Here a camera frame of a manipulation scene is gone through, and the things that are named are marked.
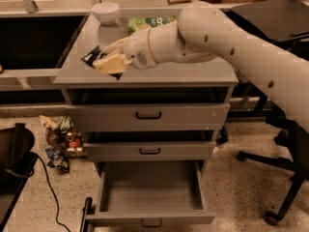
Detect white bowl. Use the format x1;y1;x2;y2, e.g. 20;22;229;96
91;2;120;25

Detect green chip bag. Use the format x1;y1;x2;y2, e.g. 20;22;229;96
128;15;177;35

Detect black office chair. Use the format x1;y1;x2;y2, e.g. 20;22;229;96
225;0;309;227

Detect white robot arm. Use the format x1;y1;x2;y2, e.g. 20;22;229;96
94;2;309;131

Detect dark blue rxbar wrapper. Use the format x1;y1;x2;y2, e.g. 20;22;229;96
80;45;124;81

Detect grey drawer cabinet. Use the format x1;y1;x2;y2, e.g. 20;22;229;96
55;10;238;232

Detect grey top drawer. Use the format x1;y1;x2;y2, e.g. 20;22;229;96
67;103;230;132

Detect pile of snack packages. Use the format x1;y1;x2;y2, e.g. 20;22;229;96
40;115;86;172

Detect grey middle drawer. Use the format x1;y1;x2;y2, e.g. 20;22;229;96
84;141;215;162

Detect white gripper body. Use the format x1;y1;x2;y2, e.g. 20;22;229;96
124;28;156;70

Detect black cable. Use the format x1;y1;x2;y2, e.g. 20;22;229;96
32;152;73;232

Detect wooden stick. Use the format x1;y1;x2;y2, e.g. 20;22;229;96
168;0;191;5

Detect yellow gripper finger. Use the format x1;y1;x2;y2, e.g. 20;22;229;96
102;37;127;54
93;53;132;74

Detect grey open bottom drawer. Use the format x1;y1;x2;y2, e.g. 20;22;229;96
86;160;215;228

